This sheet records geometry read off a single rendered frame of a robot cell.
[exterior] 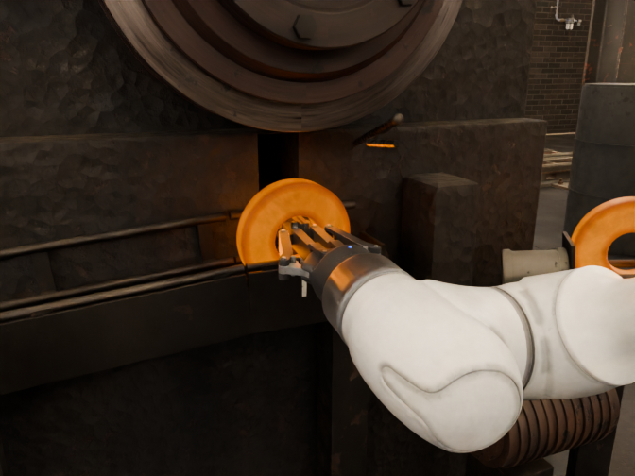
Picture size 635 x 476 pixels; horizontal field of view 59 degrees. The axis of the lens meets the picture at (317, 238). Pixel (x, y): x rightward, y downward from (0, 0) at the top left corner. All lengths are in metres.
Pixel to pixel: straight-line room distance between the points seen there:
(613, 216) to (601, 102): 2.46
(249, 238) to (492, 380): 0.40
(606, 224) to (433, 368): 0.51
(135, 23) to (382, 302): 0.40
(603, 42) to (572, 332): 4.66
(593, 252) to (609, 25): 4.26
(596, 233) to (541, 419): 0.27
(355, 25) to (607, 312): 0.37
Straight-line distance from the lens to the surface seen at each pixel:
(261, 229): 0.72
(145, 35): 0.66
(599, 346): 0.50
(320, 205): 0.75
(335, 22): 0.63
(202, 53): 0.65
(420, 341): 0.43
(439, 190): 0.81
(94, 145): 0.76
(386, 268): 0.53
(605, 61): 5.07
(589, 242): 0.88
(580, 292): 0.51
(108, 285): 0.77
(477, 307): 0.47
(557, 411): 0.87
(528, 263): 0.87
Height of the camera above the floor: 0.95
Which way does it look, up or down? 17 degrees down
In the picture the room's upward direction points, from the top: straight up
